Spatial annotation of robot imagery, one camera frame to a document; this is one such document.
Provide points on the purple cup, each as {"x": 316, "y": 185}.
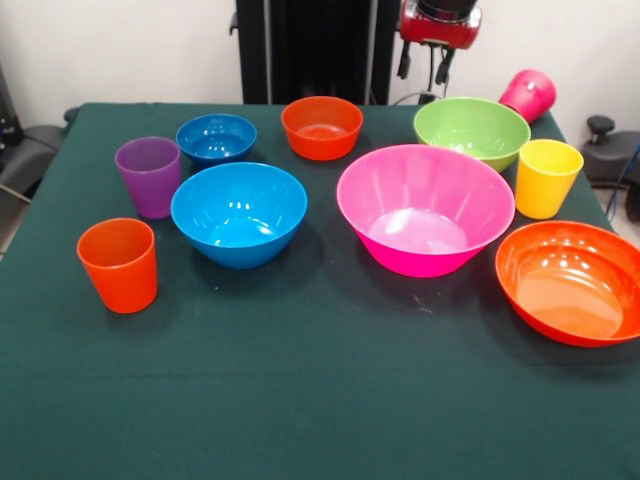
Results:
{"x": 150, "y": 185}

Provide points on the orange cup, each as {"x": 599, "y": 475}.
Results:
{"x": 120, "y": 270}

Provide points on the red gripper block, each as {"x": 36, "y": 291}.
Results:
{"x": 440, "y": 32}

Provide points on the large pink bowl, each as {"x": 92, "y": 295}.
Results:
{"x": 425, "y": 220}

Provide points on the yellow cup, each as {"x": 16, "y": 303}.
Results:
{"x": 545, "y": 185}

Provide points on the black pedestal leg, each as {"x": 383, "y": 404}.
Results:
{"x": 30, "y": 150}
{"x": 610, "y": 160}

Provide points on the pink cup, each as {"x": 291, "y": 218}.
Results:
{"x": 530, "y": 95}

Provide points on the large shallow orange bowl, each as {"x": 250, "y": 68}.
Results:
{"x": 565, "y": 285}

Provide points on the small dark blue bowl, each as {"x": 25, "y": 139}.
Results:
{"x": 215, "y": 137}

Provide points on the green bowl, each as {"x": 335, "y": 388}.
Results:
{"x": 470, "y": 130}

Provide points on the small orange bowl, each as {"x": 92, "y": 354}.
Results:
{"x": 320, "y": 135}

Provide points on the dark green table cloth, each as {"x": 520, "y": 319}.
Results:
{"x": 320, "y": 375}

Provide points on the light blue bowl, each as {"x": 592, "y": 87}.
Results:
{"x": 235, "y": 220}

